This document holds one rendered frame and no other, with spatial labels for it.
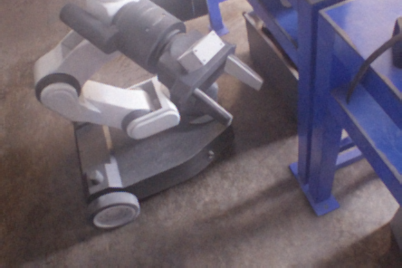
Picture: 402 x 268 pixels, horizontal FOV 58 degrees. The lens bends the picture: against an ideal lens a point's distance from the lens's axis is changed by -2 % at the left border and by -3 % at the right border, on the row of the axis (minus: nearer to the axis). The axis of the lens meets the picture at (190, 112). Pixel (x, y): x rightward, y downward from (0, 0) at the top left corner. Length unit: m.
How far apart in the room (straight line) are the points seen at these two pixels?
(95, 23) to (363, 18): 0.50
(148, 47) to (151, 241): 1.10
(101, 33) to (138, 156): 1.00
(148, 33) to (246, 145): 1.15
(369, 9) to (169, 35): 0.44
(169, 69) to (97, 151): 1.09
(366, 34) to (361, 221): 0.87
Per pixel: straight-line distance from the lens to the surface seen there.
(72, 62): 1.20
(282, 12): 1.11
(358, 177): 1.55
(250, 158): 1.58
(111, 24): 0.56
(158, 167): 1.44
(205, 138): 1.46
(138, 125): 1.38
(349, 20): 0.79
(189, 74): 0.49
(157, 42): 0.51
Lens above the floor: 1.37
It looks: 51 degrees down
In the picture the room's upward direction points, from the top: 21 degrees counter-clockwise
